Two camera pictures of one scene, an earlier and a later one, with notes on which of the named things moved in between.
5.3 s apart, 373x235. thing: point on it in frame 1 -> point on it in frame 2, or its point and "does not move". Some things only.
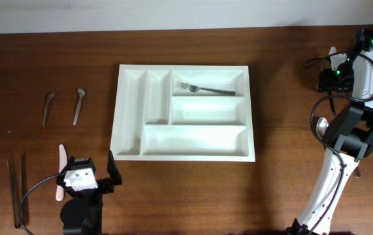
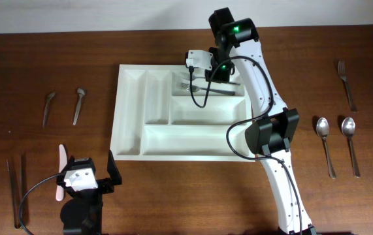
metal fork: (194, 89) does not move
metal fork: (326, 64) -> (187, 77)
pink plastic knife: (63, 162) does not move
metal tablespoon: (321, 125) does not move
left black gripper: (104, 186) does not move
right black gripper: (327, 82) -> (219, 75)
